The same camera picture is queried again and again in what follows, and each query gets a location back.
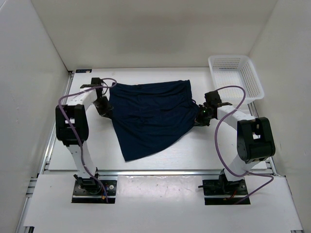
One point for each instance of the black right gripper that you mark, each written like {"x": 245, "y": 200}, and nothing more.
{"x": 198, "y": 120}

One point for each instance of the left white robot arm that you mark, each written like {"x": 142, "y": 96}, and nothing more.
{"x": 72, "y": 127}

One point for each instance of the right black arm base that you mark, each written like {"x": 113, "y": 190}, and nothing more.
{"x": 224, "y": 192}

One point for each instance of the white plastic mesh basket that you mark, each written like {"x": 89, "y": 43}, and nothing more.
{"x": 236, "y": 70}

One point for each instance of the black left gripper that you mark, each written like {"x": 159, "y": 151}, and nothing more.
{"x": 107, "y": 109}

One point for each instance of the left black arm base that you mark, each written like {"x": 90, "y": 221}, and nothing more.
{"x": 90, "y": 191}

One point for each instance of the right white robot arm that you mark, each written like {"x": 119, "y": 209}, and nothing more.
{"x": 255, "y": 142}

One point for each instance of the small dark label sticker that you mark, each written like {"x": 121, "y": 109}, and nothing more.
{"x": 83, "y": 71}

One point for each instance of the front aluminium rail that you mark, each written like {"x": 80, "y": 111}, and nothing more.
{"x": 199, "y": 172}

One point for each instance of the navy blue shorts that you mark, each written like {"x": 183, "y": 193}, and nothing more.
{"x": 148, "y": 118}

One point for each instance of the right aluminium frame rail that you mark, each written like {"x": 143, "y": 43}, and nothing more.
{"x": 270, "y": 161}

